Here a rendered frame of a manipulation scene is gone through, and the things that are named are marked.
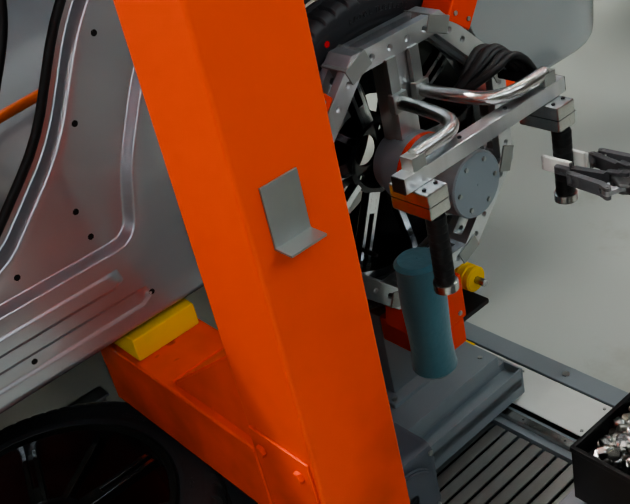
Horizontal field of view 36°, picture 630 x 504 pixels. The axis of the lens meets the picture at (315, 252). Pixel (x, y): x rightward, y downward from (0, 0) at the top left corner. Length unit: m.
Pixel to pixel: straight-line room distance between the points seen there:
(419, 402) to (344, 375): 0.89
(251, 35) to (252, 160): 0.15
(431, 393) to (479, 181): 0.67
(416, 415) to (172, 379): 0.69
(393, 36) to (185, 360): 0.69
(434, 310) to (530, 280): 1.19
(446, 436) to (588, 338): 0.65
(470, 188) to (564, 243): 1.40
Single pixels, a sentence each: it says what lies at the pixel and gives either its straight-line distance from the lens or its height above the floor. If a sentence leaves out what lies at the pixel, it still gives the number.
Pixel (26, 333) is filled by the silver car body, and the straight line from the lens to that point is 1.67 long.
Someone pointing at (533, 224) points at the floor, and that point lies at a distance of 3.23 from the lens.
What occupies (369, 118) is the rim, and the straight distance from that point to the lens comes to 1.87.
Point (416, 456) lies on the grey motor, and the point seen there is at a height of 0.40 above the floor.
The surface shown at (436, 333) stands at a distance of 1.83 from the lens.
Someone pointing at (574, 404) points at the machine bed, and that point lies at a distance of 2.42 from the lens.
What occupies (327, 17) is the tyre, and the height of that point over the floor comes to 1.16.
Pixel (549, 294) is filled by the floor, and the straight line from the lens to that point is 2.90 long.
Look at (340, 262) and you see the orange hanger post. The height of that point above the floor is 1.02.
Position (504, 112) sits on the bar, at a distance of 1.70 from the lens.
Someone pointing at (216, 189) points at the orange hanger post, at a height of 1.19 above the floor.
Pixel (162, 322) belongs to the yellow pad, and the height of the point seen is 0.73.
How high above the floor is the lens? 1.71
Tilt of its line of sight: 31 degrees down
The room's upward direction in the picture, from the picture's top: 13 degrees counter-clockwise
